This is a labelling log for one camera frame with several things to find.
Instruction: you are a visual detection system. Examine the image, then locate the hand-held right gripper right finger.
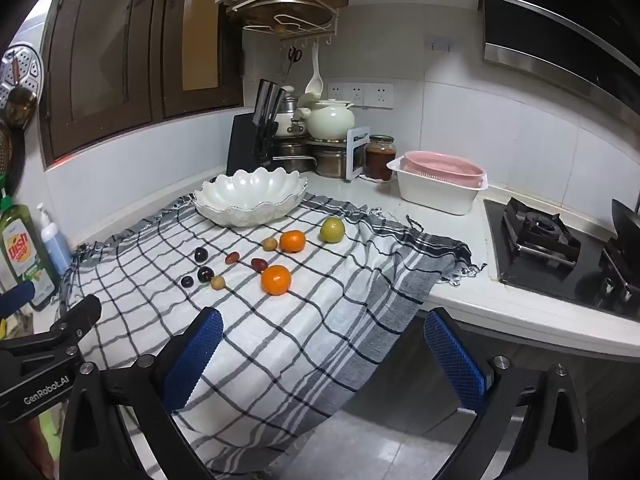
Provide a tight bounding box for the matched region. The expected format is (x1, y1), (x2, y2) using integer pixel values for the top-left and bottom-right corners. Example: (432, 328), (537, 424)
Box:
(422, 307), (588, 480)

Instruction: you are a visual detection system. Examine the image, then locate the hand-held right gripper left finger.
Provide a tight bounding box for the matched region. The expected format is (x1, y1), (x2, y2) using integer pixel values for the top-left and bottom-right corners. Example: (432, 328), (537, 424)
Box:
(59, 307), (224, 480)

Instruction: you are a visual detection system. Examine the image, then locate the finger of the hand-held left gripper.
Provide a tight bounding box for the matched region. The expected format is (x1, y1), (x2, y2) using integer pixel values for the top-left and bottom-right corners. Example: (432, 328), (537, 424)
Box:
(0, 294), (102, 362)
(0, 280), (36, 321)

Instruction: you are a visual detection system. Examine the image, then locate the orange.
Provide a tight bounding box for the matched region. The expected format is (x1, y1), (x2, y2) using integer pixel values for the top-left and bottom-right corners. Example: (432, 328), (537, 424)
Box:
(260, 264), (292, 296)
(279, 229), (306, 254)

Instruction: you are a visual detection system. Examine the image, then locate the white scalloped bowl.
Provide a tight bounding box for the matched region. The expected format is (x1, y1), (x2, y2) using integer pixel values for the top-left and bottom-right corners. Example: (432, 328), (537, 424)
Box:
(193, 167), (308, 227)

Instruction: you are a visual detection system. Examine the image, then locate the green dish soap bottle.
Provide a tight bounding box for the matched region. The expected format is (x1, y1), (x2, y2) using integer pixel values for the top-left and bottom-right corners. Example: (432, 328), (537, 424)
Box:
(0, 195), (58, 311)

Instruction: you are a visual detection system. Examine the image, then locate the blue pump bottle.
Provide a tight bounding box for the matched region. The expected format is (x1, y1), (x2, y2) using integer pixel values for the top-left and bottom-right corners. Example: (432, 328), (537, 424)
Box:
(36, 203), (72, 276)

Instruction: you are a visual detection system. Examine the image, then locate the grey checked cloth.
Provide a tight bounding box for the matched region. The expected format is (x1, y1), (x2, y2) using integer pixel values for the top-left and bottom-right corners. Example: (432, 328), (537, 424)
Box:
(52, 192), (487, 476)

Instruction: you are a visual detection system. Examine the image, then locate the black gas stove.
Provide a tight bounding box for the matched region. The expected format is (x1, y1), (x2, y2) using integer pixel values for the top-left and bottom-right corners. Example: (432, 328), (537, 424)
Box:
(483, 197), (640, 318)

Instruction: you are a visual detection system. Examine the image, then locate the white plastic basin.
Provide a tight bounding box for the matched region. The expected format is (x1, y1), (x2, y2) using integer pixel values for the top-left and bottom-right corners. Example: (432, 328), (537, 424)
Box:
(386, 156), (489, 216)

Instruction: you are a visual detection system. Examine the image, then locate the green apple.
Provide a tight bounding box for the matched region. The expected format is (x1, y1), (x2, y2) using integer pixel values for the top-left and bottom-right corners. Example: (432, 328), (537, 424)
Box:
(319, 217), (346, 244)

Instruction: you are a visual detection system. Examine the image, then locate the pink plastic colander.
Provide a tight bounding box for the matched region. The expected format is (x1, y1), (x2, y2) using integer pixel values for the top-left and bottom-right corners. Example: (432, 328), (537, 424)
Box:
(403, 150), (487, 186)

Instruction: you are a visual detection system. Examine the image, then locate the brass ladle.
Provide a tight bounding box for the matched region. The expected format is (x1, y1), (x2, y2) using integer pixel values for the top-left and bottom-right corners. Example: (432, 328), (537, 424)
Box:
(5, 57), (38, 128)

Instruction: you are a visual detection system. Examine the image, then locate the glass jar of red sauce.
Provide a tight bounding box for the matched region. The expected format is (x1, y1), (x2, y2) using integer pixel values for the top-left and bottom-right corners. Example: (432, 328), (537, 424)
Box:
(364, 134), (398, 182)

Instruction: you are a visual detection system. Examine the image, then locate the black knife block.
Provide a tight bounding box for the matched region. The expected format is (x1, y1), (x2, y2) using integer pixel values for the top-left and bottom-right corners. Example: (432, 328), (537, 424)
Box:
(226, 112), (278, 177)

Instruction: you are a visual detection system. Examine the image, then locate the black wok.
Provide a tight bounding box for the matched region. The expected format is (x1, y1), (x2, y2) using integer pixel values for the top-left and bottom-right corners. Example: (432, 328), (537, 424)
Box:
(611, 199), (640, 243)

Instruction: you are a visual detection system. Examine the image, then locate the wide steel pot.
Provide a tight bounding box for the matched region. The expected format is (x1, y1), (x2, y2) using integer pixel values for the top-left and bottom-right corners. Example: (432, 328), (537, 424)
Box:
(270, 141), (318, 173)

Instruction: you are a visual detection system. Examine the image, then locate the white corner pot rack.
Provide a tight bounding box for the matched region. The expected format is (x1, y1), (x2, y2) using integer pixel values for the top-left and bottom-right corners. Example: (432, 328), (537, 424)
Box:
(305, 126), (372, 181)

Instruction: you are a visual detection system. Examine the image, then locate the perforated metal steamer plate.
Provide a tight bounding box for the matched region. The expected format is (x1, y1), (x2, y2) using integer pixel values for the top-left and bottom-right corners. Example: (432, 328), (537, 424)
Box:
(0, 44), (45, 111)

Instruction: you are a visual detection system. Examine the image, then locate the small steel pot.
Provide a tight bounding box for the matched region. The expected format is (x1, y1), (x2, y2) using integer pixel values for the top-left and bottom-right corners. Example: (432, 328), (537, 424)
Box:
(315, 147), (358, 179)

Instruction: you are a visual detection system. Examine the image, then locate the white enamel pot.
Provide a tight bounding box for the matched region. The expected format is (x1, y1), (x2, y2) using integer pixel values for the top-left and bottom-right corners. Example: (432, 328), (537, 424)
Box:
(272, 86), (311, 137)

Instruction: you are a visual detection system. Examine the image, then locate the cream ceramic pot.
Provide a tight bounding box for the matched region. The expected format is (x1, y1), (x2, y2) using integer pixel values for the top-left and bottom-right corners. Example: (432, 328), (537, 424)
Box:
(306, 100), (356, 140)

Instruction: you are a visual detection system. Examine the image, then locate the brown framed window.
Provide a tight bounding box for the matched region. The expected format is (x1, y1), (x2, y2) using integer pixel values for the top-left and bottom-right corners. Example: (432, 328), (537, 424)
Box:
(39, 0), (244, 168)

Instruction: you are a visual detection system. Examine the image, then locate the hanging white ladle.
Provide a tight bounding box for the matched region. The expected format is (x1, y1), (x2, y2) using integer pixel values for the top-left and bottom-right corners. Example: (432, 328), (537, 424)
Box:
(305, 42), (324, 96)

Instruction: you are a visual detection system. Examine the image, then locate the black range hood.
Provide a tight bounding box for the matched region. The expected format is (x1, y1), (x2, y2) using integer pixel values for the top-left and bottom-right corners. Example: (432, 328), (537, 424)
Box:
(481, 0), (640, 116)

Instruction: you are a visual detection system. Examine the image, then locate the steel handled knife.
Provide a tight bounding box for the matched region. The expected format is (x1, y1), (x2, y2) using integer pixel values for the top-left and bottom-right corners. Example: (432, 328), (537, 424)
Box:
(252, 79), (268, 126)
(261, 81), (279, 127)
(269, 85), (287, 128)

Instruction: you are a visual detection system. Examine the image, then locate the white wire hanging rack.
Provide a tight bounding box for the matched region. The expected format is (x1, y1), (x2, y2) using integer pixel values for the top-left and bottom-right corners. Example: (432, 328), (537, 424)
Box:
(243, 0), (336, 47)

